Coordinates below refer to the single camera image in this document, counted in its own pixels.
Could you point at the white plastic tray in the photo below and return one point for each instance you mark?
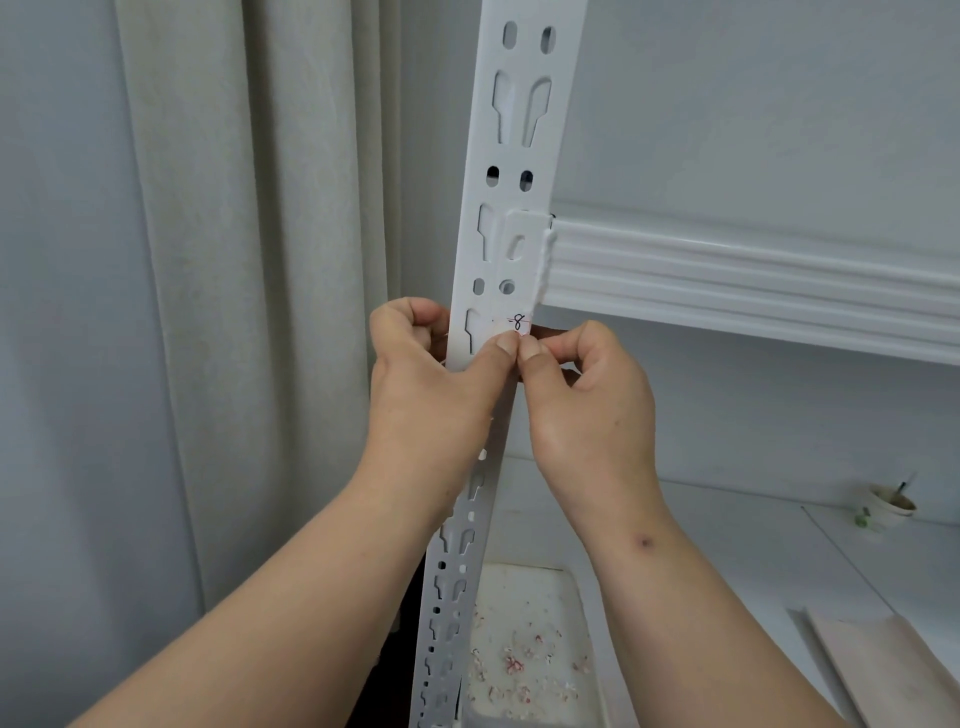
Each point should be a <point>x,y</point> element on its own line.
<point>525,600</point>

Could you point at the thin stick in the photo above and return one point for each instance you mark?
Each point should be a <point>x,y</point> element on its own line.
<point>906,484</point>

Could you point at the white paper bowl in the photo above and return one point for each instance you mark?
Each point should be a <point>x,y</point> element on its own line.
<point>889,506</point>

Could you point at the beige wooden board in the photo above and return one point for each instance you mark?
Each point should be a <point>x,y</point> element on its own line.
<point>885,667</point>

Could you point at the white slotted metal shelf post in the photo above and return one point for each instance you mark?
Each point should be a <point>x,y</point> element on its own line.
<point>517,112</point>

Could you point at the person's left hand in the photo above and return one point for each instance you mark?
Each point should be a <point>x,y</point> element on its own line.
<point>427,412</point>

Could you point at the pile of paper scraps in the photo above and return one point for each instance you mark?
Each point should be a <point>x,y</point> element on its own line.
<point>525,667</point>

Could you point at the person's right forearm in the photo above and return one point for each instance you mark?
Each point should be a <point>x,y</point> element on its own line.
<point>690,622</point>

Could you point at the small white paper sticker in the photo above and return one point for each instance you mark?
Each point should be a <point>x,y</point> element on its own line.
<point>517,324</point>

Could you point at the white metal shelf beam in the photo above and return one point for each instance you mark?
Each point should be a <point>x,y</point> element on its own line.
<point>750,285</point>

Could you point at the person's left forearm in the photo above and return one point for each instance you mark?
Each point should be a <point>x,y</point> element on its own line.
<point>300,622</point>

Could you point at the beige curtain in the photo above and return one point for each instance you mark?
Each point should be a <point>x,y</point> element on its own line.
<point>262,225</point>

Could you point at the person's right thumb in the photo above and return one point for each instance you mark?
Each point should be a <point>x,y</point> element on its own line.
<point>534,371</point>

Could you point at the person's left thumb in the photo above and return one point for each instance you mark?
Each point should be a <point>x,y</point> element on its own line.
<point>495,367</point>

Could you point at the person's right hand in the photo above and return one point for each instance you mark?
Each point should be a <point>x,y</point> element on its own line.
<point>592,427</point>

